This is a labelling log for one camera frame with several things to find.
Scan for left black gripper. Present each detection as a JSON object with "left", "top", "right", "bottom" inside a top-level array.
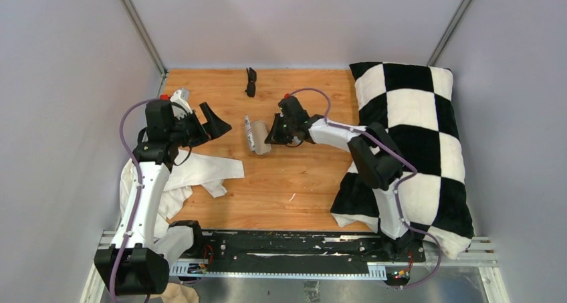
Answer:
[{"left": 168, "top": 102, "right": 231, "bottom": 148}]

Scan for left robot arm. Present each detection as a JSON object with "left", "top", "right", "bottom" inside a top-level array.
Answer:
[{"left": 94, "top": 98, "right": 232, "bottom": 302}]

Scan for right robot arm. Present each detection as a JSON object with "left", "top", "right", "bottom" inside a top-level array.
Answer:
[{"left": 265, "top": 96, "right": 413, "bottom": 262}]

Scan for black sunglasses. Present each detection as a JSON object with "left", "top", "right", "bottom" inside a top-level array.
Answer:
[{"left": 245, "top": 68, "right": 257, "bottom": 98}]

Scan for white crumpled cloth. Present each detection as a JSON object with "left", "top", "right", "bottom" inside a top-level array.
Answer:
[{"left": 118, "top": 148, "right": 245, "bottom": 239}]

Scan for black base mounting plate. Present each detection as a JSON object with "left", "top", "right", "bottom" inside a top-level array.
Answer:
[{"left": 175, "top": 229, "right": 426, "bottom": 278}]

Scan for black white checkered pillow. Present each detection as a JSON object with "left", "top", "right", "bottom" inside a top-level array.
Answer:
[{"left": 350, "top": 62, "right": 474, "bottom": 260}]

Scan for beige cloth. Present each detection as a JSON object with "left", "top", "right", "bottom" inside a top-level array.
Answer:
[{"left": 150, "top": 283, "right": 200, "bottom": 303}]

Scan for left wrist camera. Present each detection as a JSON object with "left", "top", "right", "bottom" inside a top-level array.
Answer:
[{"left": 170, "top": 88, "right": 193, "bottom": 118}]

